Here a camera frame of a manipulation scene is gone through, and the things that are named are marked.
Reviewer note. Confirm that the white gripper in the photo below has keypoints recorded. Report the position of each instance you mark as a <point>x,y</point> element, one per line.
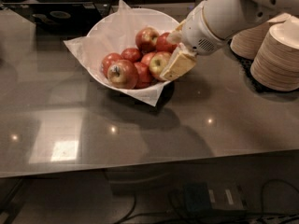
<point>196,34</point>

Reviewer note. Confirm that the yellow-red apple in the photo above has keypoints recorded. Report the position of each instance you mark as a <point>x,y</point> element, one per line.
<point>158,63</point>

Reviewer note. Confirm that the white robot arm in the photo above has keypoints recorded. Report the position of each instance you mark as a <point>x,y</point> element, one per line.
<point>212,23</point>

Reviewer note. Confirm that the red apple back right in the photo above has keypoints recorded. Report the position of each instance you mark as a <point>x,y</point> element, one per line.
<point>163,45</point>

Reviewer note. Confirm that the red apple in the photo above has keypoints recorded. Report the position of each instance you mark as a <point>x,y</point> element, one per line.
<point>144,76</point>
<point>147,58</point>
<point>132,54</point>
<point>163,45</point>
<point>146,39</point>
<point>108,61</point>

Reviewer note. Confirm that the white bowl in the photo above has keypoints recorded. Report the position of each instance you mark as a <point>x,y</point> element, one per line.
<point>117,31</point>

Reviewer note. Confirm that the red apple back centre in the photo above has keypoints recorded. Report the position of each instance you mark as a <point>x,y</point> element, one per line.
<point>146,39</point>

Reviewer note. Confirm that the red apple front middle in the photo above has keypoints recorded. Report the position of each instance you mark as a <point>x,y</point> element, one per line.
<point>144,76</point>

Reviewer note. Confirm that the red apple middle back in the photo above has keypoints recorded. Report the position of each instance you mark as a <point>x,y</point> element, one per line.
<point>132,54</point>

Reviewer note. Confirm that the red-yellow apple front left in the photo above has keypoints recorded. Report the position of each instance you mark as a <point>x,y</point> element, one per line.
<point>122,74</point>

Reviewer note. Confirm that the red apple far left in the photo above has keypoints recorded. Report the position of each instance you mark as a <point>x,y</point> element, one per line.
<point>108,61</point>

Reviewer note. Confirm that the white paper liner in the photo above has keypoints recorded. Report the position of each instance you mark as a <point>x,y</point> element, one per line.
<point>149,95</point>

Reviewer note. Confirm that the back stack of paper plates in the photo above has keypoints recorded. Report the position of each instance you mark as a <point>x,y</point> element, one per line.
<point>247,43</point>

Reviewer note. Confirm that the stack of paper plates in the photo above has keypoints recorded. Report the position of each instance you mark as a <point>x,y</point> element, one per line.
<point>276,65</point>
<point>247,43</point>

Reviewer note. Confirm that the black rubber mat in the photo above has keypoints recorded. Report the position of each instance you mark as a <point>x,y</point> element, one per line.
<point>246,63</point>

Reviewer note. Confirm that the front stack of paper plates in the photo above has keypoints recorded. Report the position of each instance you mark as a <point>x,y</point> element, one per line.
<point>276,65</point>

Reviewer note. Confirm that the black tray with cups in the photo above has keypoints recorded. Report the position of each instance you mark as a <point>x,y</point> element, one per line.
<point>62,17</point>

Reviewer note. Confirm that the dark box under table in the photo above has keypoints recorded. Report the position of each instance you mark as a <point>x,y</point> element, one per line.
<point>220,198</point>

